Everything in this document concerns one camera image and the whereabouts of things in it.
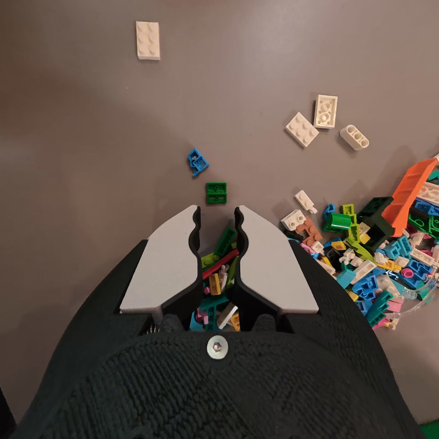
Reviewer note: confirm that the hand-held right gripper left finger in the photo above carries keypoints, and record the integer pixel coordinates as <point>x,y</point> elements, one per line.
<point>164,271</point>

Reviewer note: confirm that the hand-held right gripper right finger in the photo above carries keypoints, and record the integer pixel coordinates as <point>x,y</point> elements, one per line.
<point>274,271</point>

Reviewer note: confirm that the green lego plate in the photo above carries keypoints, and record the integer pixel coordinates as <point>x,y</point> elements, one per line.
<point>216,193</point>

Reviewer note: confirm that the white small lego brick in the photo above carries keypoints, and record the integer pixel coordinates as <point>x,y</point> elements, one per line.
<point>293,220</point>

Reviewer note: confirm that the brown lego plate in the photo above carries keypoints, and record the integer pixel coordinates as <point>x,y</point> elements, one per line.
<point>310,230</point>

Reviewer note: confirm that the white lego plate with clip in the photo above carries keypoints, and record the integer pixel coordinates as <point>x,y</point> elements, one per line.
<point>303,199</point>

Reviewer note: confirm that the bright green curved lego piece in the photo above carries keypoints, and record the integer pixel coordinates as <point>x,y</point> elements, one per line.
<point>339,222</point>

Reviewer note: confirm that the pile of mixed lego pieces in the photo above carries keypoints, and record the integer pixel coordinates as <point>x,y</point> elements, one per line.
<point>377,274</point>

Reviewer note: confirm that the dark green lego brick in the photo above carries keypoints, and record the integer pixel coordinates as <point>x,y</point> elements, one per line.
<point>375,216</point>

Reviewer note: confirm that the white two-by-three lego plate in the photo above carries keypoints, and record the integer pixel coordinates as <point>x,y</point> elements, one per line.
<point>301,129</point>
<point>148,40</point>

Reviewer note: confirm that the orange lego brick separator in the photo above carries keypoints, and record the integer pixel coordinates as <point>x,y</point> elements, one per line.
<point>408,195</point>

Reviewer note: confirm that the white rounded lego brick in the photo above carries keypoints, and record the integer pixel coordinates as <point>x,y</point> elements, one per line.
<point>354,137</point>

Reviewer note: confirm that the white upturned lego plate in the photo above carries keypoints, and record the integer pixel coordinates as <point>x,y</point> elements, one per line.
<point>325,111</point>

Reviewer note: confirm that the blue lego bracket piece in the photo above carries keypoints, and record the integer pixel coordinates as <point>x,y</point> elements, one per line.
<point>197,162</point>

